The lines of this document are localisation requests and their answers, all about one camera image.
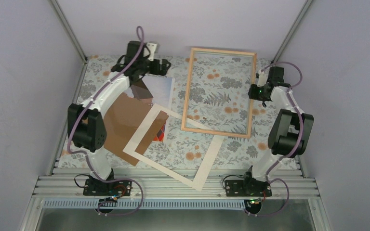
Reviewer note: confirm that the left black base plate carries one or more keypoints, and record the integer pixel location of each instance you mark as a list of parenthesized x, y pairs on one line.
[(97, 188)]

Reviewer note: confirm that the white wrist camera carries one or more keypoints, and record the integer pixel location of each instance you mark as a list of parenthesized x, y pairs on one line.
[(152, 48), (262, 79)]

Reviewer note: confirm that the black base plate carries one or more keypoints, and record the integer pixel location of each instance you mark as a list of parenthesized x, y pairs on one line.
[(236, 188), (97, 188)]

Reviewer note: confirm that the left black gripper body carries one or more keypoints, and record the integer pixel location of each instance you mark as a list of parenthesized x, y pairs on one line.
[(141, 65)]

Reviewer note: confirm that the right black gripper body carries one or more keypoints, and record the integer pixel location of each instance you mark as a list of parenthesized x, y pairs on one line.
[(259, 95)]

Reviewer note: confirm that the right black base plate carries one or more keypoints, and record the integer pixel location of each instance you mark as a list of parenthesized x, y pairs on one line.
[(236, 188)]

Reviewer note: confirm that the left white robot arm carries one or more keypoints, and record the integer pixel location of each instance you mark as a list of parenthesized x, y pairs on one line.
[(86, 129)]

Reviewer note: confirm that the cream mat board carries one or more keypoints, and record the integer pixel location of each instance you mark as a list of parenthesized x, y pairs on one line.
[(205, 167)]

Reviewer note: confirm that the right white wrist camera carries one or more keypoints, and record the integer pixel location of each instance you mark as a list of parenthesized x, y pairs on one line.
[(262, 79)]

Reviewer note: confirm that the brown backing board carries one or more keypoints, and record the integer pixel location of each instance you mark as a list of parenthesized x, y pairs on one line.
[(122, 120)]

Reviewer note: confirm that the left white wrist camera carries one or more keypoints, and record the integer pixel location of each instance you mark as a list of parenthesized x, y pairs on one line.
[(152, 48)]

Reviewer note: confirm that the slotted cable duct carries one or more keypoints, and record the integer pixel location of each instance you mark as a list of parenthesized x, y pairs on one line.
[(130, 204)]

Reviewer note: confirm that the teal wooden picture frame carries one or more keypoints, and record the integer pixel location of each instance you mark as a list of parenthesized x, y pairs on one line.
[(216, 97)]

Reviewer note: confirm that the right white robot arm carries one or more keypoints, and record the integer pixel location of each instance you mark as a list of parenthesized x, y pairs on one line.
[(289, 134)]

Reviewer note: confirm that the printed photo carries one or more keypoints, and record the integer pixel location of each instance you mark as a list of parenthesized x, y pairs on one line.
[(152, 90)]

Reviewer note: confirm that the aluminium rail frame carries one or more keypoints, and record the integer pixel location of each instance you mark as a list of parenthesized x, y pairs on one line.
[(157, 185)]

